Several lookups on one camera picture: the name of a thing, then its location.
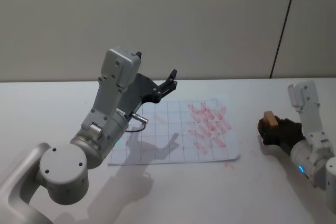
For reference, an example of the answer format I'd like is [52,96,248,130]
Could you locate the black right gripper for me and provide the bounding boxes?
[258,115,307,157]

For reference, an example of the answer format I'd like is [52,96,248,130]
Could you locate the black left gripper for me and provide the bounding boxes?
[118,69,178,116]

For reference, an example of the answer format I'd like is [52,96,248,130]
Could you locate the small tan block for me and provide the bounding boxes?
[263,111,279,128]

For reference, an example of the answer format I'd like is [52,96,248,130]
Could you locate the white grid paper red marks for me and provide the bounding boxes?
[108,98,241,167]

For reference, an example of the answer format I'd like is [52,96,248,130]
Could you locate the thin dark cable silver plug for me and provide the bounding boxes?
[124,113,149,133]

